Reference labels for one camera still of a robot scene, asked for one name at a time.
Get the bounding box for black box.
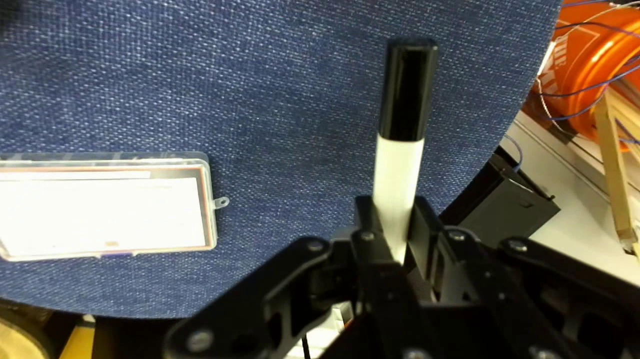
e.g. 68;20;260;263
437;145;562;249

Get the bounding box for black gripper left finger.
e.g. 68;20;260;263
161;193;430;359

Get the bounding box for orange bucket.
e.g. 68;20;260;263
522;0;640;145

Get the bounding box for blue round tablecloth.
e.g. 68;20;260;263
0;0;565;321

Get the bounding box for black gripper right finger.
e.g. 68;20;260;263
406;195;640;359

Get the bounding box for white marker with black cap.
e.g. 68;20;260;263
369;36;442;269

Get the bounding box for wooden sticks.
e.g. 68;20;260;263
590;88;640;259

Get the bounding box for clear plastic box white card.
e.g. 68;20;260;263
0;151;231;265

